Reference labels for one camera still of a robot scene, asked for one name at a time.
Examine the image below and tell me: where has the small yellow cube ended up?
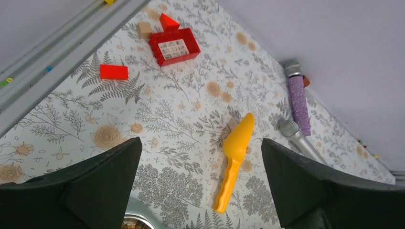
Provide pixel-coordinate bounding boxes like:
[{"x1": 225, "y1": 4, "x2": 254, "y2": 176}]
[{"x1": 104, "y1": 0, "x2": 116, "y2": 5}]

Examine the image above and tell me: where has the red plastic block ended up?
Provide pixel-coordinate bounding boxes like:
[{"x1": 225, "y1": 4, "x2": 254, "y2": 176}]
[{"x1": 149, "y1": 28, "x2": 201, "y2": 67}]

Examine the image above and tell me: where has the floral table mat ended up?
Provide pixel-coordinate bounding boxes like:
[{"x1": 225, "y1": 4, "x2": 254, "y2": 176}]
[{"x1": 0, "y1": 0, "x2": 396, "y2": 229}]

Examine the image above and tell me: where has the orange-red triangular block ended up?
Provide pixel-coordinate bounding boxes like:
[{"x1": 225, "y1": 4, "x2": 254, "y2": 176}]
[{"x1": 159, "y1": 13, "x2": 180, "y2": 32}]

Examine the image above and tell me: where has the small brown block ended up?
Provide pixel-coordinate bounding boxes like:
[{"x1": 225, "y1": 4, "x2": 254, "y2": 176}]
[{"x1": 303, "y1": 76, "x2": 310, "y2": 88}]

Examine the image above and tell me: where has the small orange-red block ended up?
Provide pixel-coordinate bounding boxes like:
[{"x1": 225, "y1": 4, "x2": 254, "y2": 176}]
[{"x1": 99, "y1": 64, "x2": 129, "y2": 81}]

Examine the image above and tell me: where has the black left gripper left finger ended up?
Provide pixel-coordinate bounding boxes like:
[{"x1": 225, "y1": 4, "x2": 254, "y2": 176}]
[{"x1": 0, "y1": 137, "x2": 142, "y2": 229}]

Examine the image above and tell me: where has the small tan wooden cube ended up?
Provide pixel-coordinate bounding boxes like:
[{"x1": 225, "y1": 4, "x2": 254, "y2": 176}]
[{"x1": 136, "y1": 22, "x2": 153, "y2": 40}]

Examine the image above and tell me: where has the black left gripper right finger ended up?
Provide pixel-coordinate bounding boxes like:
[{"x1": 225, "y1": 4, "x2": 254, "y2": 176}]
[{"x1": 261, "y1": 138, "x2": 405, "y2": 229}]

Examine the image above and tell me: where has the silver metal microphone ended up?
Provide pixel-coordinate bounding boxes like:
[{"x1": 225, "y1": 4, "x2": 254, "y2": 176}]
[{"x1": 280, "y1": 119, "x2": 327, "y2": 165}]

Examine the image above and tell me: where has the yellow plastic scoop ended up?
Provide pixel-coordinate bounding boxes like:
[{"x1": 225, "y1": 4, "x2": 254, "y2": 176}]
[{"x1": 213, "y1": 113, "x2": 255, "y2": 214}]

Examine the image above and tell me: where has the purple glitter microphone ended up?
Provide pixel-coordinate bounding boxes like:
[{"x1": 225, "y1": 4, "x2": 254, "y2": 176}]
[{"x1": 284, "y1": 59, "x2": 311, "y2": 136}]

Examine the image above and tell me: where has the green double pet bowl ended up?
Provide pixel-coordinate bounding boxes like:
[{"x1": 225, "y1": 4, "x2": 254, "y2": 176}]
[{"x1": 122, "y1": 197, "x2": 168, "y2": 229}]

